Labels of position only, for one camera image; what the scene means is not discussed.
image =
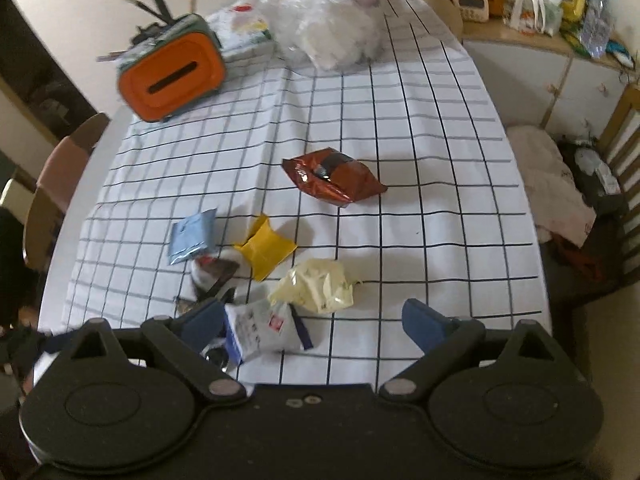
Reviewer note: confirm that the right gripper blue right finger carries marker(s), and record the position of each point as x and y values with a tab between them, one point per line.
426	327

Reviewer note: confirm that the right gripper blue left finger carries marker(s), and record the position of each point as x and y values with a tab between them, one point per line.
203	324

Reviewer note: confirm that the white blue milk candy packet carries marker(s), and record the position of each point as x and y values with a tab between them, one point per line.
261	327

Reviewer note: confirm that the dark brown snack packet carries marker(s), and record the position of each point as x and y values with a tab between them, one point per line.
208	276

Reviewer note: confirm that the pale yellow snack packet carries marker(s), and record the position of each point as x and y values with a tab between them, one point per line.
319	286

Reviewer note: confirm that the red brown snack packet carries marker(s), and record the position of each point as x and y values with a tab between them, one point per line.
332	177

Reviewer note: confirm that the light blue snack packet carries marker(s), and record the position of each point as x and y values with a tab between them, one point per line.
192	236

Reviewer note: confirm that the white black grid tablecloth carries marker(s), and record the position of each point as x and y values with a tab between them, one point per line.
399	169

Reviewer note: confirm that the pink cloth pile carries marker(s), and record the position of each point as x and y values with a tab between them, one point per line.
557	206

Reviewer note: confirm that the pink cushioned chair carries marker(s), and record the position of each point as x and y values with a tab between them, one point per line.
55	189

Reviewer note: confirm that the orange green tissue box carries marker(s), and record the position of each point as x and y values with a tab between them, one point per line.
166	73

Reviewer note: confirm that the wooden chair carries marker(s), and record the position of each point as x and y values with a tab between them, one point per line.
619	146

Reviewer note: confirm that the white cabinet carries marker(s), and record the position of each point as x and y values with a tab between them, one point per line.
541	81

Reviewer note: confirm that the white printed tissue pack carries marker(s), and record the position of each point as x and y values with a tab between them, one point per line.
241	31

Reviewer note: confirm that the white digital timer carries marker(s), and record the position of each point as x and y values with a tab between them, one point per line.
476	11

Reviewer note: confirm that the clear plastic bag of items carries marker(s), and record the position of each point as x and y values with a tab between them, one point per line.
330	36

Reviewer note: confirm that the clear water bottle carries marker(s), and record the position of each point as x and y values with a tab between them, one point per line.
596	28

